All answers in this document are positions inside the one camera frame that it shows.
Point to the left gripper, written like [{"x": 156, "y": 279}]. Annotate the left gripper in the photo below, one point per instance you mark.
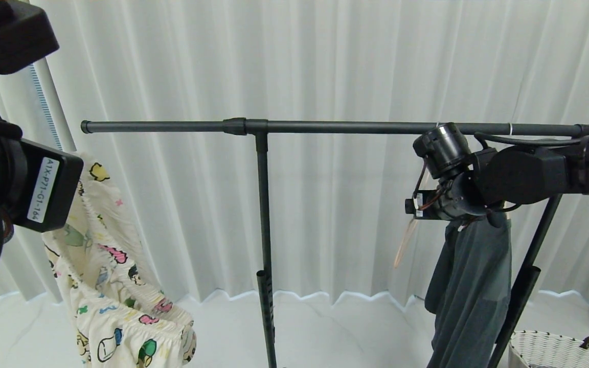
[{"x": 18, "y": 174}]

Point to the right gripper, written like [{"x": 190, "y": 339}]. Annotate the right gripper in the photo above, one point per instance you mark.
[{"x": 460, "y": 200}]

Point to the cream printed garment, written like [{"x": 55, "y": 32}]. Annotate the cream printed garment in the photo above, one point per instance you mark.
[{"x": 115, "y": 286}]

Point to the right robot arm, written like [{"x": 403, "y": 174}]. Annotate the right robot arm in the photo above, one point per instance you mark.
[{"x": 529, "y": 174}]

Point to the pink clothes hanger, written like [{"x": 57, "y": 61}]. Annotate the pink clothes hanger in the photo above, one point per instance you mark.
[{"x": 406, "y": 245}]

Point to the white laundry basket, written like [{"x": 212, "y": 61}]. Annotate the white laundry basket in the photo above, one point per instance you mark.
[{"x": 545, "y": 350}]

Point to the black clothes rack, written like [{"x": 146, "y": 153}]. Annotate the black clothes rack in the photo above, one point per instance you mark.
[{"x": 264, "y": 204}]

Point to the dark green long-sleeved shirt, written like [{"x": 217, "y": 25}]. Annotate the dark green long-sleeved shirt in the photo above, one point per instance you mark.
[{"x": 471, "y": 286}]

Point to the white curtain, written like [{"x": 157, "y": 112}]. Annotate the white curtain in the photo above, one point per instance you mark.
[{"x": 325, "y": 61}]

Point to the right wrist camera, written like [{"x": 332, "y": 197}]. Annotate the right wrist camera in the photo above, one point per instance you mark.
[{"x": 411, "y": 206}]

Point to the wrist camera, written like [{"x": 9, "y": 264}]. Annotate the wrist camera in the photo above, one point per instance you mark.
[
  {"x": 411, "y": 206},
  {"x": 8, "y": 36}
]

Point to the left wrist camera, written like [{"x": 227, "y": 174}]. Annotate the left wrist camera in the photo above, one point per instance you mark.
[{"x": 8, "y": 36}]

